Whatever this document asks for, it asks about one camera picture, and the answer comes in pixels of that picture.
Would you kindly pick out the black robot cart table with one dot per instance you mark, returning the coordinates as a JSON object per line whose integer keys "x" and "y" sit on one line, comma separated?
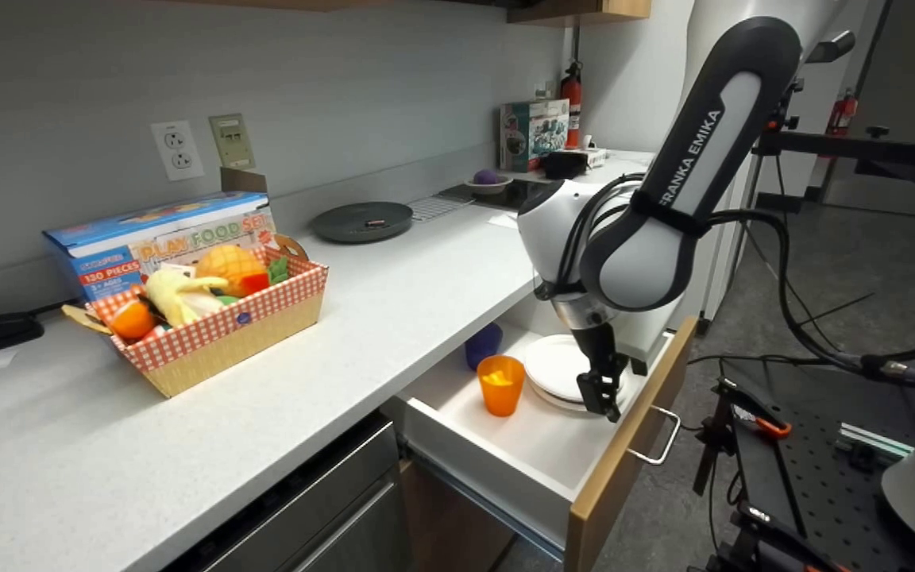
{"x": 827, "y": 472}

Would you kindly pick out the beige wall switch plate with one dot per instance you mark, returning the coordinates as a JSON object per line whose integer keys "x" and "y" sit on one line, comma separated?
{"x": 228, "y": 137}

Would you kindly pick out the colourful book box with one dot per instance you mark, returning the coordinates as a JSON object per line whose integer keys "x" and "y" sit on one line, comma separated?
{"x": 531, "y": 132}

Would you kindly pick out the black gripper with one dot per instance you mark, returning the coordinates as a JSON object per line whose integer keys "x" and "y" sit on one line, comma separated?
{"x": 597, "y": 381}

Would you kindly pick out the checkered cardboard food tray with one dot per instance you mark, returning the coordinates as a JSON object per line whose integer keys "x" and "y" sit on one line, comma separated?
{"x": 182, "y": 358}

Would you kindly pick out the grey appliance drawer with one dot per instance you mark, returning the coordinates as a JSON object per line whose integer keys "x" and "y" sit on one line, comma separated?
{"x": 338, "y": 513}

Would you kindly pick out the toy yellow banana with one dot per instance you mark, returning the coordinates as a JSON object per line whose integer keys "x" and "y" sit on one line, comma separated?
{"x": 182, "y": 297}

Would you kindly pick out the wooden upper cabinet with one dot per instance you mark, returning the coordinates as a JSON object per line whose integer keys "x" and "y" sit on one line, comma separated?
{"x": 580, "y": 11}

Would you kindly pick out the blue cup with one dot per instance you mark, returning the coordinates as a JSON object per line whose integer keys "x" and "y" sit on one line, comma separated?
{"x": 480, "y": 343}

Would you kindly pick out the dark round plate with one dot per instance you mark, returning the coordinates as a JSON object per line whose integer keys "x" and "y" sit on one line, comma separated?
{"x": 360, "y": 222}

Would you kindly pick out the toy orange fruit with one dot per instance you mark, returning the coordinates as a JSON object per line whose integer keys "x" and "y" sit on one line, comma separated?
{"x": 133, "y": 323}

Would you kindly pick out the white paper plates stack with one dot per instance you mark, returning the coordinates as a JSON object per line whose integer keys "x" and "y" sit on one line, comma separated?
{"x": 554, "y": 368}

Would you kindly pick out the red fire extinguisher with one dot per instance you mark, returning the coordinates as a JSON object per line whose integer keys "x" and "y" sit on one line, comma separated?
{"x": 573, "y": 92}

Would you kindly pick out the orange translucent cup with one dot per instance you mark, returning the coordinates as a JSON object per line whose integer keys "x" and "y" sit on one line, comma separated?
{"x": 500, "y": 381}

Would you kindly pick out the white wall outlet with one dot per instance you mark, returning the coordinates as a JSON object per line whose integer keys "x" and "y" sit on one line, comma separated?
{"x": 180, "y": 149}

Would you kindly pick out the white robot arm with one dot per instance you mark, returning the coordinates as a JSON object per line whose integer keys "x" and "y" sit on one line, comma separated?
{"x": 629, "y": 242}

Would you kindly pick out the wooden top drawer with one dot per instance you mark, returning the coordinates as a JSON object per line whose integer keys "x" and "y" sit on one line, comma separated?
{"x": 548, "y": 472}

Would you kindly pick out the blue play food box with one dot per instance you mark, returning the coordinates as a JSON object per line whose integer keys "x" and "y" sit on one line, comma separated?
{"x": 116, "y": 256}

